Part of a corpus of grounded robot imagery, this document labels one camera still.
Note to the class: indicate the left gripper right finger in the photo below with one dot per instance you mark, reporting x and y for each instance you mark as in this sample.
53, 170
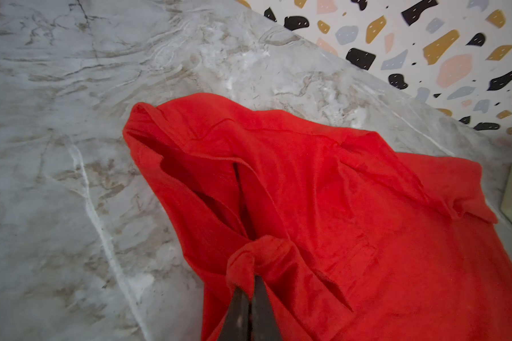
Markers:
264, 324

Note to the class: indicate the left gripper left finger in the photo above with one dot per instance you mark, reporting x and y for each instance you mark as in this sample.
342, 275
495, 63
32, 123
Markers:
237, 323

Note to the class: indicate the red t shirt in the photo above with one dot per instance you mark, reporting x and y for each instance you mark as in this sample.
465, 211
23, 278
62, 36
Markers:
353, 240

